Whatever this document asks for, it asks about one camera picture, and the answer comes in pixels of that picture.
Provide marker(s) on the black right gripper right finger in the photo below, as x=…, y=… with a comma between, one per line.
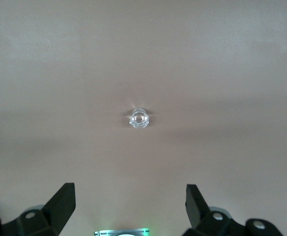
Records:
x=202, y=216

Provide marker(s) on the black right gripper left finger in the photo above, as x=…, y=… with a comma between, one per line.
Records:
x=57, y=211

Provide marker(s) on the clear shot glass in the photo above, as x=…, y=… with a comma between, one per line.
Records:
x=138, y=118

